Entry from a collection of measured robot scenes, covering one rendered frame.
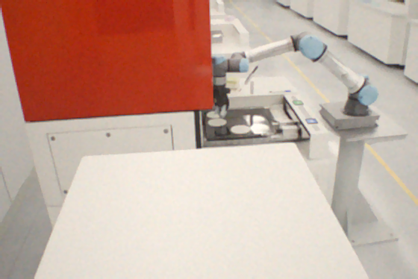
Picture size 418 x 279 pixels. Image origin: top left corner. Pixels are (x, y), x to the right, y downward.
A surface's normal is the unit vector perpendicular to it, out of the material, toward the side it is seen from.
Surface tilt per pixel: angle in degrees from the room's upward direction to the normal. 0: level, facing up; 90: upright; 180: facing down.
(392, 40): 90
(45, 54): 90
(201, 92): 90
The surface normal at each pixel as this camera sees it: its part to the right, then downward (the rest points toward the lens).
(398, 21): 0.08, 0.43
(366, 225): -0.03, -0.90
